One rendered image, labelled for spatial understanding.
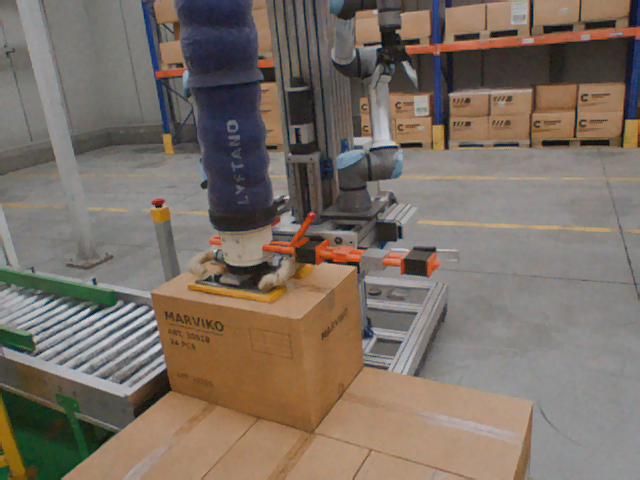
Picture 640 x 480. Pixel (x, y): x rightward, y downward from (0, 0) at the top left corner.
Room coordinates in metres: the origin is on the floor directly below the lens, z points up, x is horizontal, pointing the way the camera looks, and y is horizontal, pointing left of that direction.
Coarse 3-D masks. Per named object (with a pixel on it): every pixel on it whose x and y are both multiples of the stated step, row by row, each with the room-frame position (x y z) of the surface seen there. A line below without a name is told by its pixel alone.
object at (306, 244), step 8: (304, 240) 1.60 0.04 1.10; (312, 240) 1.62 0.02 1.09; (320, 240) 1.60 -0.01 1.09; (328, 240) 1.58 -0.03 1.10; (296, 248) 1.54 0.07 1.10; (304, 248) 1.54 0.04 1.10; (312, 248) 1.53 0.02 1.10; (320, 248) 1.53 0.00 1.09; (296, 256) 1.55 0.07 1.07; (304, 256) 1.54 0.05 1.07; (312, 256) 1.52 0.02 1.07; (312, 264) 1.51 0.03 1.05
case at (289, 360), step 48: (288, 288) 1.59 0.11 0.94; (336, 288) 1.57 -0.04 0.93; (192, 336) 1.59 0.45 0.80; (240, 336) 1.49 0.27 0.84; (288, 336) 1.39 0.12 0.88; (336, 336) 1.55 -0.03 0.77; (192, 384) 1.61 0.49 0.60; (240, 384) 1.50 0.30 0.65; (288, 384) 1.41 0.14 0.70; (336, 384) 1.52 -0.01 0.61
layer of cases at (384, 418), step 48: (384, 384) 1.58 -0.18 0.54; (432, 384) 1.55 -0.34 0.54; (144, 432) 1.44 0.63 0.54; (192, 432) 1.42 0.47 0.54; (240, 432) 1.40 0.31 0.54; (288, 432) 1.38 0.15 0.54; (336, 432) 1.36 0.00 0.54; (384, 432) 1.34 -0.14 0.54; (432, 432) 1.31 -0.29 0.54; (480, 432) 1.29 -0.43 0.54; (528, 432) 1.33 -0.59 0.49
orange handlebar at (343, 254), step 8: (272, 224) 1.89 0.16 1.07; (216, 240) 1.73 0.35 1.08; (272, 240) 1.67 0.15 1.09; (264, 248) 1.63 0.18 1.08; (272, 248) 1.61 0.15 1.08; (280, 248) 1.60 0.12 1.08; (288, 248) 1.58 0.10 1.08; (328, 248) 1.55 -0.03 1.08; (336, 248) 1.54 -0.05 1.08; (344, 248) 1.52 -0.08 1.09; (352, 248) 1.52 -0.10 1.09; (320, 256) 1.52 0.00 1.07; (328, 256) 1.51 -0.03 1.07; (336, 256) 1.49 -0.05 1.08; (344, 256) 1.48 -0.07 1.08; (352, 256) 1.47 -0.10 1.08; (392, 256) 1.45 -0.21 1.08; (400, 256) 1.43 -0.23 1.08; (384, 264) 1.42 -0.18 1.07; (392, 264) 1.40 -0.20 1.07; (432, 264) 1.35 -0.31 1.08
